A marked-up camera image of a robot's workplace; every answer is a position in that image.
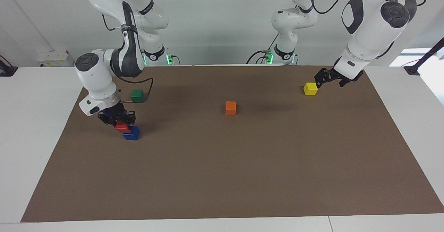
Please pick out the green wooden block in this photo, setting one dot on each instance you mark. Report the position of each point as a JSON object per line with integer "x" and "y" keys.
{"x": 137, "y": 95}

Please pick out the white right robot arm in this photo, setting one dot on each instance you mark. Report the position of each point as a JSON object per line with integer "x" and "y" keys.
{"x": 100, "y": 76}

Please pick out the black table clamp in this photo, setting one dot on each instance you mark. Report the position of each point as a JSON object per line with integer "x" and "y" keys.
{"x": 7, "y": 68}

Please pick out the black clamp stand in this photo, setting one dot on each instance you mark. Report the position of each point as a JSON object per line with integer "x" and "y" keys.
{"x": 428, "y": 53}

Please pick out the orange wooden block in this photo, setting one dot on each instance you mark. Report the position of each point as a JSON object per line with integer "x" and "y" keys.
{"x": 230, "y": 108}

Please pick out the yellow wooden block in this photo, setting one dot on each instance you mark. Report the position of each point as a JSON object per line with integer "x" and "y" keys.
{"x": 310, "y": 89}

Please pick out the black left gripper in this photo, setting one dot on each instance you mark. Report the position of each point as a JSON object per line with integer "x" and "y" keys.
{"x": 343, "y": 73}

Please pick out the brown table mat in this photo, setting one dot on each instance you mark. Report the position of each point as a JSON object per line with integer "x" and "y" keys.
{"x": 222, "y": 173}

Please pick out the red wooden block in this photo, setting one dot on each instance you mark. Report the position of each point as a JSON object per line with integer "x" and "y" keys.
{"x": 122, "y": 127}

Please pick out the white wall socket box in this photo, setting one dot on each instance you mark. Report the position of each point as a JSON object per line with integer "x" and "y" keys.
{"x": 54, "y": 58}

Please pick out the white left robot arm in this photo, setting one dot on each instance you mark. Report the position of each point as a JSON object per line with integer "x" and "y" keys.
{"x": 367, "y": 24}

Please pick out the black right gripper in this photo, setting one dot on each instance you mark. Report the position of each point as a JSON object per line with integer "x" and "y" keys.
{"x": 111, "y": 113}

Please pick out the blue wooden block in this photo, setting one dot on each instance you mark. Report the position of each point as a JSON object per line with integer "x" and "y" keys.
{"x": 133, "y": 134}

